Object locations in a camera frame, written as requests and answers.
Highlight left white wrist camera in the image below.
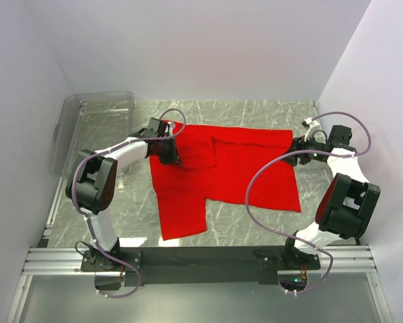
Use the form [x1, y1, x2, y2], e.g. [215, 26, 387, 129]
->
[166, 121, 176, 136]

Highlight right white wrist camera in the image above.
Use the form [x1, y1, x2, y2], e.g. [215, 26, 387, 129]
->
[302, 118, 321, 141]

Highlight aluminium rail frame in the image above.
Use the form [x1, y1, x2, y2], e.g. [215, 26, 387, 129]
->
[9, 161, 392, 322]

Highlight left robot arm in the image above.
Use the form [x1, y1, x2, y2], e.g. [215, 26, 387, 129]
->
[65, 118, 180, 271]

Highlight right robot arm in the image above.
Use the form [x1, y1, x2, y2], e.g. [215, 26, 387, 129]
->
[281, 122, 381, 269]

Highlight black base beam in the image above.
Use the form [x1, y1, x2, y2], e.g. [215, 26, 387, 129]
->
[81, 246, 320, 290]

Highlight red t shirt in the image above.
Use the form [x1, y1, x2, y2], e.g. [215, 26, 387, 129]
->
[149, 122, 293, 240]

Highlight clear plastic bin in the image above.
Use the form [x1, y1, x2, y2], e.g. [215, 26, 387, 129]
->
[49, 91, 134, 178]

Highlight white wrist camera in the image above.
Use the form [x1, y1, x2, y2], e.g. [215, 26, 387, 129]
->
[302, 118, 321, 141]
[166, 121, 176, 136]

